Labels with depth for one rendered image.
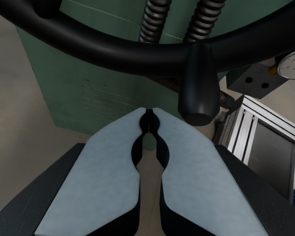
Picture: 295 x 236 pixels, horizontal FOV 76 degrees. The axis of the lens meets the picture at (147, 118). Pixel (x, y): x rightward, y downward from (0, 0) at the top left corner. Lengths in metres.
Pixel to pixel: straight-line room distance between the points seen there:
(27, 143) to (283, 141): 1.06
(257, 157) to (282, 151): 0.14
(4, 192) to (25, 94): 0.40
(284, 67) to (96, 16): 0.31
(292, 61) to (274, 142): 0.65
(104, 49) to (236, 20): 0.25
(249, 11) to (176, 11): 0.11
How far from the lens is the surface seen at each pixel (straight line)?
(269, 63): 0.40
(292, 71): 0.37
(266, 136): 0.95
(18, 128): 0.92
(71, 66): 0.50
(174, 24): 0.36
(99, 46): 0.16
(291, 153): 1.01
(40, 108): 0.94
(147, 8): 0.21
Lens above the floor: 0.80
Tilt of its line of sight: 59 degrees down
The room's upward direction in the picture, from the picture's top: 30 degrees clockwise
